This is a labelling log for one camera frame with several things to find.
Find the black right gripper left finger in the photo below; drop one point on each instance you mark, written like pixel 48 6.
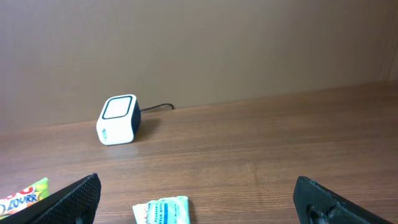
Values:
pixel 76 203

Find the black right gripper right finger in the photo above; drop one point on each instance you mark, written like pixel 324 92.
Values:
pixel 315 203

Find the green Haribo candy bag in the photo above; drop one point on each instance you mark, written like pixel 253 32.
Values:
pixel 32 194

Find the mint wet wipes packet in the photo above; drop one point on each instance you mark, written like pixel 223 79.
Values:
pixel 170 210

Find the white barcode scanner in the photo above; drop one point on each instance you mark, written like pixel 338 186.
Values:
pixel 119 120

